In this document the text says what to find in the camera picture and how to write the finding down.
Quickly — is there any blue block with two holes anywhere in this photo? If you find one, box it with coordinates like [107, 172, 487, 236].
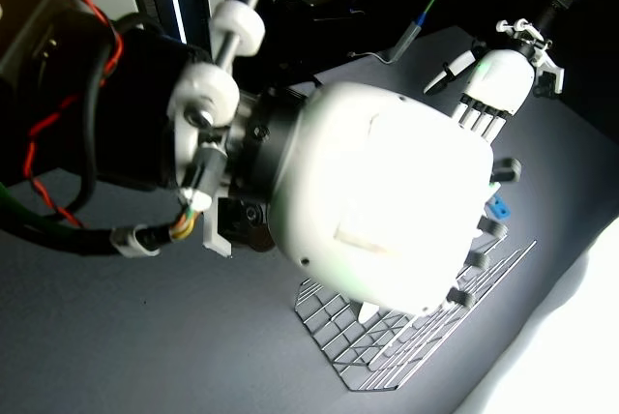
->
[486, 193, 512, 221]

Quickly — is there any red twisted wire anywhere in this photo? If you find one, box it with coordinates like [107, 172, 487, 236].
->
[23, 0, 125, 229]

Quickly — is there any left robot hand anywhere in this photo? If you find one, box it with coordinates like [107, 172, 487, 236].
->
[423, 44, 537, 144]

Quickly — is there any black box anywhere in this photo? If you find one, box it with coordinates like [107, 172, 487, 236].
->
[278, 0, 367, 62]

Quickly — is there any silver wire dish rack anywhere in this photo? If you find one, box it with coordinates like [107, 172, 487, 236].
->
[293, 224, 538, 394]

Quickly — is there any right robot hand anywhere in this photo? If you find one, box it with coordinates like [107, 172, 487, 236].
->
[268, 79, 523, 324]

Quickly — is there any white cable clamp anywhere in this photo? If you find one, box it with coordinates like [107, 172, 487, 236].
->
[109, 224, 161, 258]

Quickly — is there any grey connector with blue tip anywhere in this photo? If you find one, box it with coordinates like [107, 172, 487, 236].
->
[386, 12, 427, 65]

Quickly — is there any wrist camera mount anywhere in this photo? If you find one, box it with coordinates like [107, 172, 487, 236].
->
[166, 0, 267, 260]
[495, 17, 566, 99]

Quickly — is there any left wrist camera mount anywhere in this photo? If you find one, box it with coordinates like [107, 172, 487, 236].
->
[495, 17, 566, 99]

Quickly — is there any green cable on right arm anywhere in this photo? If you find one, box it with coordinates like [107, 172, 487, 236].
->
[0, 181, 54, 236]

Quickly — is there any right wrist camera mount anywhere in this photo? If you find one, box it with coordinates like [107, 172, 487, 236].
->
[166, 0, 267, 260]

